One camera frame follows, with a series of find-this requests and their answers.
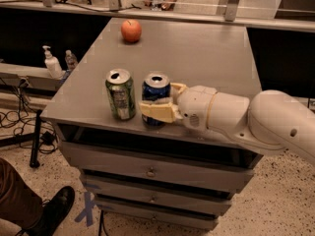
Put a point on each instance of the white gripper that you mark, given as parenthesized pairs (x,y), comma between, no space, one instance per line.
(193,104)

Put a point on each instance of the blue pepsi can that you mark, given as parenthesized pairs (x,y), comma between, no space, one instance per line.
(155,86)

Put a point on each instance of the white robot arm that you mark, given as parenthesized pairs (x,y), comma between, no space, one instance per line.
(269,123)

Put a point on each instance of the green soda can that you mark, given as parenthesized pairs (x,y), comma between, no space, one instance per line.
(120,90)

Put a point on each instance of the grey drawer cabinet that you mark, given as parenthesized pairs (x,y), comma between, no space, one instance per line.
(144,167)

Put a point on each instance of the red apple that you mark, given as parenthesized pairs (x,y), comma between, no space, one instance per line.
(131,30)

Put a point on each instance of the clear plastic bottle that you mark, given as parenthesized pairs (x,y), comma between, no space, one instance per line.
(71,60)

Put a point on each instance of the white pump bottle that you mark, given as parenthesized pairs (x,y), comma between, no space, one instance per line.
(52,63)

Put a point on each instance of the blue tape cross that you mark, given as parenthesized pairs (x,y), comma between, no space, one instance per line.
(89,212)

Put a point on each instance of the black stand leg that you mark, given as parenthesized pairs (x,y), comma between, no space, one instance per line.
(35,143)

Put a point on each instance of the black shoe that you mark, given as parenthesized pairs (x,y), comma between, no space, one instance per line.
(54,212)

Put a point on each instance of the brown trouser leg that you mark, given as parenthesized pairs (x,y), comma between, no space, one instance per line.
(19,204)

